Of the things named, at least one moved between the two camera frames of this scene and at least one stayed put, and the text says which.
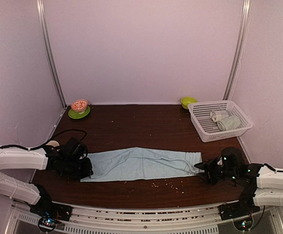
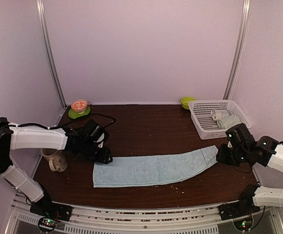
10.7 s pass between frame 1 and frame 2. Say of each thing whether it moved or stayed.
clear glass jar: stayed
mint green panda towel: stayed
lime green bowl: stayed
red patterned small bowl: stayed
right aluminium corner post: stayed
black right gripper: moved
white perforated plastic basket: stayed
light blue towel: moved
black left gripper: moved
